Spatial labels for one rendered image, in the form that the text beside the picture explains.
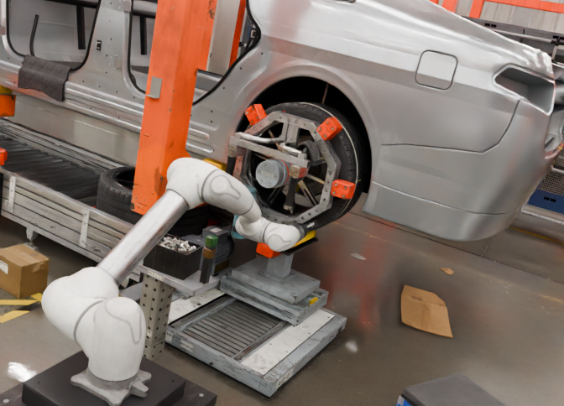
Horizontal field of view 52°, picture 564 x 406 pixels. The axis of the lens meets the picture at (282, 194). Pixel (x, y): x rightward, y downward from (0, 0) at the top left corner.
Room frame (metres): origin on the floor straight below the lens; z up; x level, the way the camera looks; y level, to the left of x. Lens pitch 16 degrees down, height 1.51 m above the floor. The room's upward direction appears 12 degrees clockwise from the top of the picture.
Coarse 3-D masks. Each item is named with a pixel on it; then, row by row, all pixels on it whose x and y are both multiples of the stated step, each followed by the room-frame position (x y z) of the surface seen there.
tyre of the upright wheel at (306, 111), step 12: (276, 108) 2.86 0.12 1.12; (288, 108) 2.83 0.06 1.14; (300, 108) 2.80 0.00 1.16; (312, 108) 2.78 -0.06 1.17; (324, 108) 2.86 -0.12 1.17; (312, 120) 2.77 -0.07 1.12; (324, 120) 2.74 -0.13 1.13; (348, 120) 2.91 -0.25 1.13; (348, 132) 2.79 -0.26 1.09; (336, 144) 2.71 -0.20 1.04; (348, 144) 2.71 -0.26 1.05; (360, 144) 2.83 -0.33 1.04; (348, 156) 2.68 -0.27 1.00; (360, 156) 2.79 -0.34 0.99; (348, 168) 2.67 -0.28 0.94; (360, 168) 2.76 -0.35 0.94; (348, 180) 2.66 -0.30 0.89; (360, 180) 2.77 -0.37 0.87; (360, 192) 2.82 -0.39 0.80; (336, 204) 2.68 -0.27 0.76; (348, 204) 2.74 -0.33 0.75; (324, 216) 2.69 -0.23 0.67; (336, 216) 2.72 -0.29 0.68; (312, 228) 2.72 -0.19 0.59
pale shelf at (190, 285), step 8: (144, 272) 2.19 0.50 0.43; (152, 272) 2.18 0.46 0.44; (200, 272) 2.26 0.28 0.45; (160, 280) 2.16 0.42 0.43; (168, 280) 2.14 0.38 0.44; (176, 280) 2.14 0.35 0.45; (184, 280) 2.15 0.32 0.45; (192, 280) 2.17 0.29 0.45; (216, 280) 2.21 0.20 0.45; (176, 288) 2.12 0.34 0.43; (184, 288) 2.10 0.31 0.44; (192, 288) 2.10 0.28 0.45; (200, 288) 2.11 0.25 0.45; (208, 288) 2.17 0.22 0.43; (192, 296) 2.08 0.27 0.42
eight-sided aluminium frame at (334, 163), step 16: (272, 112) 2.78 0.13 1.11; (256, 128) 2.85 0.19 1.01; (304, 128) 2.69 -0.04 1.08; (320, 144) 2.65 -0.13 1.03; (240, 160) 2.83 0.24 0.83; (336, 160) 2.63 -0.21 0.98; (240, 176) 2.83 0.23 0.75; (336, 176) 2.65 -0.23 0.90; (320, 208) 2.62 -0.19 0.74; (288, 224) 2.68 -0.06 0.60
